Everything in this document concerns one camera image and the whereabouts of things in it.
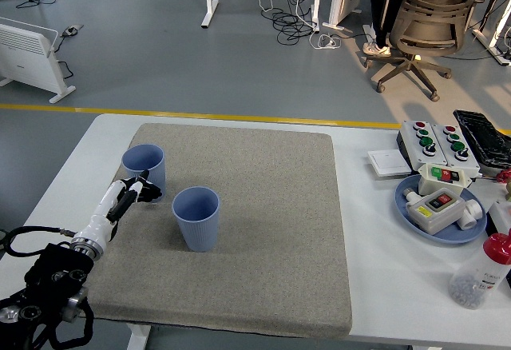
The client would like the black heater cable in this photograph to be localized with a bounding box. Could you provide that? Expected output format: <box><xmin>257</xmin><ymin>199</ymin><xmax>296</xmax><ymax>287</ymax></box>
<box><xmin>51</xmin><ymin>34</ymin><xmax>75</xmax><ymax>80</ymax></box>

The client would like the white green-red switch box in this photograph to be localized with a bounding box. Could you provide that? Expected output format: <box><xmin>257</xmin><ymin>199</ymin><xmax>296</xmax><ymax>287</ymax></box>
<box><xmin>418</xmin><ymin>163</ymin><xmax>472</xmax><ymax>197</ymax></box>

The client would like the black cable tangle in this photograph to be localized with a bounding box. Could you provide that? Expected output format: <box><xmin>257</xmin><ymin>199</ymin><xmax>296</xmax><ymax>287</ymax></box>
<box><xmin>261</xmin><ymin>0</ymin><xmax>320</xmax><ymax>46</ymax></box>

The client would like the white table leg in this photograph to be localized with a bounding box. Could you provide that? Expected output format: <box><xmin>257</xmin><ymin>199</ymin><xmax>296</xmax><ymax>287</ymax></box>
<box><xmin>126</xmin><ymin>323</ymin><xmax>153</xmax><ymax>350</ymax></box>

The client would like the clear bottle red cap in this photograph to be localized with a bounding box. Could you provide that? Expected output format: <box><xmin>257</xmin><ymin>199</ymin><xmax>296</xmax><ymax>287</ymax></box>
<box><xmin>448</xmin><ymin>233</ymin><xmax>511</xmax><ymax>310</ymax></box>

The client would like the white pipe fitting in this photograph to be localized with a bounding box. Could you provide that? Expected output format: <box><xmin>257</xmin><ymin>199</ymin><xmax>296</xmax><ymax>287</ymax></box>
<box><xmin>457</xmin><ymin>198</ymin><xmax>484</xmax><ymax>231</ymax></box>

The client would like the grey-brown mat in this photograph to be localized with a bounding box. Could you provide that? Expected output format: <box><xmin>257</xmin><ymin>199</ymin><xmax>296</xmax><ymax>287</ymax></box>
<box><xmin>55</xmin><ymin>122</ymin><xmax>353</xmax><ymax>338</ymax></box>

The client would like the beige mesh office chair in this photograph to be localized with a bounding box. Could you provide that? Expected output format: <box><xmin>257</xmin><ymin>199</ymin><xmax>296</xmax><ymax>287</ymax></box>
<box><xmin>365</xmin><ymin>0</ymin><xmax>498</xmax><ymax>102</ymax></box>

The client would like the white desk leg frame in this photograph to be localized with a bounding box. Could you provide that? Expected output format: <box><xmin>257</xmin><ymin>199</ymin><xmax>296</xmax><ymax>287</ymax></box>
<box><xmin>470</xmin><ymin>0</ymin><xmax>511</xmax><ymax>67</ymax></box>

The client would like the person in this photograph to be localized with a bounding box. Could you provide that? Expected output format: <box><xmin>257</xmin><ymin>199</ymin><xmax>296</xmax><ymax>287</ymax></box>
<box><xmin>362</xmin><ymin>0</ymin><xmax>412</xmax><ymax>58</ymax></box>

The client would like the large white panel heater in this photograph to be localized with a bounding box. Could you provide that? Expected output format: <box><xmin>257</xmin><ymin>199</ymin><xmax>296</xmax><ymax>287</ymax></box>
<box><xmin>0</xmin><ymin>17</ymin><xmax>77</xmax><ymax>105</ymax></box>

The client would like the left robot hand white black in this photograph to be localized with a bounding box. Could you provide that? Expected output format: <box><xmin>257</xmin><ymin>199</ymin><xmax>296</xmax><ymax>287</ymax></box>
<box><xmin>77</xmin><ymin>169</ymin><xmax>163</xmax><ymax>249</ymax></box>

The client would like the white wall switch plate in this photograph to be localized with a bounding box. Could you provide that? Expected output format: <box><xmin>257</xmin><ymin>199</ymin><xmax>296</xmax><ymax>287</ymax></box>
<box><xmin>366</xmin><ymin>149</ymin><xmax>412</xmax><ymax>178</ymax></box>

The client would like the white coiled plug cable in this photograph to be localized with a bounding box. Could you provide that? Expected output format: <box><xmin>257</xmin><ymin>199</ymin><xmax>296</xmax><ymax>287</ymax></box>
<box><xmin>310</xmin><ymin>33</ymin><xmax>343</xmax><ymax>51</ymax></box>

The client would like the grey red-button switch box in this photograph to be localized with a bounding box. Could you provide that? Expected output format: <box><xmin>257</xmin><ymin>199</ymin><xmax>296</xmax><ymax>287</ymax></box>
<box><xmin>402</xmin><ymin>189</ymin><xmax>467</xmax><ymax>235</ymax></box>

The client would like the white four-button control box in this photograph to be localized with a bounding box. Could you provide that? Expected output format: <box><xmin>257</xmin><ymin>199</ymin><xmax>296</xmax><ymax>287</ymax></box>
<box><xmin>400</xmin><ymin>120</ymin><xmax>450</xmax><ymax>173</ymax></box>
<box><xmin>432</xmin><ymin>124</ymin><xmax>481</xmax><ymax>179</ymax></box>

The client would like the black plastic tray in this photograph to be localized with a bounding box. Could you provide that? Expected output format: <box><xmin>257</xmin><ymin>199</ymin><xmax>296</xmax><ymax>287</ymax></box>
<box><xmin>453</xmin><ymin>109</ymin><xmax>511</xmax><ymax>169</ymax></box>

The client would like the blue ribbed plastic cup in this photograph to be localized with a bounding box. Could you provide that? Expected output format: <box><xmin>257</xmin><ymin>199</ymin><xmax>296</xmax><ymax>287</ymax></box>
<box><xmin>171</xmin><ymin>187</ymin><xmax>221</xmax><ymax>253</ymax></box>
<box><xmin>121</xmin><ymin>144</ymin><xmax>167</xmax><ymax>204</ymax></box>

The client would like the blue plate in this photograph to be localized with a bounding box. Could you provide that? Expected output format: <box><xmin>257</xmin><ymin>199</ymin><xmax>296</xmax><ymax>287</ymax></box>
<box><xmin>394</xmin><ymin>173</ymin><xmax>488</xmax><ymax>245</ymax></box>

